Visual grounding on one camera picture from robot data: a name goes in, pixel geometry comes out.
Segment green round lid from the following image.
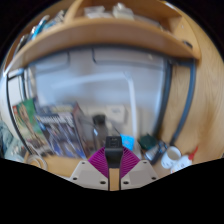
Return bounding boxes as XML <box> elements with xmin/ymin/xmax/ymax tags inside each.
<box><xmin>138</xmin><ymin>133</ymin><xmax>158</xmax><ymax>151</ymax></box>

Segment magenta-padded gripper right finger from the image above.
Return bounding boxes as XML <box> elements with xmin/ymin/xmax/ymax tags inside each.
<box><xmin>118</xmin><ymin>146</ymin><xmax>160</xmax><ymax>192</ymax></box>

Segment blue robot model kit box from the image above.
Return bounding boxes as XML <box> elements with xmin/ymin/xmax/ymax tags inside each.
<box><xmin>33</xmin><ymin>102</ymin><xmax>98</xmax><ymax>159</ymax></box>

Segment white cup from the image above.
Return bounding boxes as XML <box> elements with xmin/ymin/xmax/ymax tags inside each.
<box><xmin>160</xmin><ymin>145</ymin><xmax>183</xmax><ymax>170</ymax></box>

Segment light blue carton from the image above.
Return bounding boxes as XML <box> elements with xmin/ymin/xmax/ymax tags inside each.
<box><xmin>119</xmin><ymin>133</ymin><xmax>135</xmax><ymax>152</ymax></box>

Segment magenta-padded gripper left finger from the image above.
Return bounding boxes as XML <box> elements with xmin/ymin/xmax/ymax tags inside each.
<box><xmin>68</xmin><ymin>146</ymin><xmax>111</xmax><ymax>192</ymax></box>

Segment white rectangular box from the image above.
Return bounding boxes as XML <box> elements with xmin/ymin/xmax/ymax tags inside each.
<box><xmin>106</xmin><ymin>105</ymin><xmax>126</xmax><ymax>123</ymax></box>

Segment green tree figure toy box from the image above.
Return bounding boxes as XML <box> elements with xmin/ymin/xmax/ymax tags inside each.
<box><xmin>12</xmin><ymin>98</ymin><xmax>54</xmax><ymax>158</ymax></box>

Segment clear bottle with black cap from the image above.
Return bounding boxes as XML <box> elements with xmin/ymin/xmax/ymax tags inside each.
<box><xmin>91</xmin><ymin>114</ymin><xmax>109</xmax><ymax>152</ymax></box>

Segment teal bedding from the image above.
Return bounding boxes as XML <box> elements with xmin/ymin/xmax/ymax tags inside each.
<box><xmin>0</xmin><ymin>119</ymin><xmax>26</xmax><ymax>163</ymax></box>

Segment wooden shelf unit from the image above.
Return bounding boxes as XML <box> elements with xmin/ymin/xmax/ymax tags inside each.
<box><xmin>3</xmin><ymin>0</ymin><xmax>203</xmax><ymax>73</ymax></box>

